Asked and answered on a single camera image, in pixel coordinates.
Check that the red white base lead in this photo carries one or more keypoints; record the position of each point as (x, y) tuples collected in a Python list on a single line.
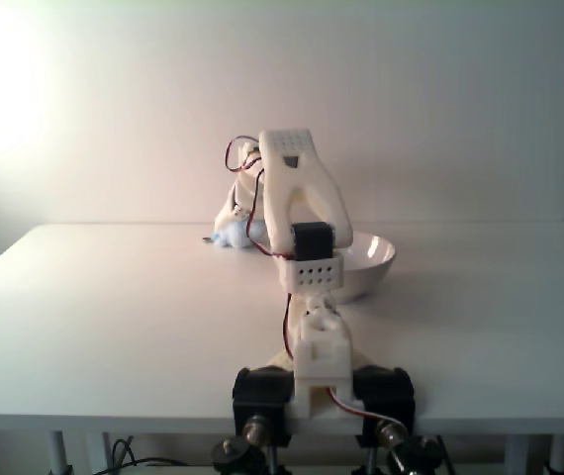
[(351, 408)]

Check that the sky blue plush doll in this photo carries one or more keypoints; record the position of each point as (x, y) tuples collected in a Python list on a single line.
[(235, 237)]

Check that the white table leg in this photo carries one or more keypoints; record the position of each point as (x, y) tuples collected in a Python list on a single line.
[(515, 455), (559, 455), (58, 452), (96, 452)]

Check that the white ceramic bowl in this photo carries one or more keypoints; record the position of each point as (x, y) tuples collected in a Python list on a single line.
[(371, 262)]

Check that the black table clamp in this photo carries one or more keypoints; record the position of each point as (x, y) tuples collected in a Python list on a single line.
[(386, 391), (259, 391)]

